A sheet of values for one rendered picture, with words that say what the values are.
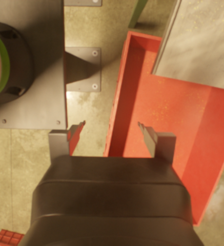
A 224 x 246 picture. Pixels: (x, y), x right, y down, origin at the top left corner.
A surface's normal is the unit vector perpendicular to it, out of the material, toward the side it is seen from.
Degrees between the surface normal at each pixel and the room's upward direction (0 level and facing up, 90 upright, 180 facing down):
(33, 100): 0
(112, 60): 0
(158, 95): 0
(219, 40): 30
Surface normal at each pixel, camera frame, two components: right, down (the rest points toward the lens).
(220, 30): -0.08, 0.72
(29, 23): 0.00, 0.28
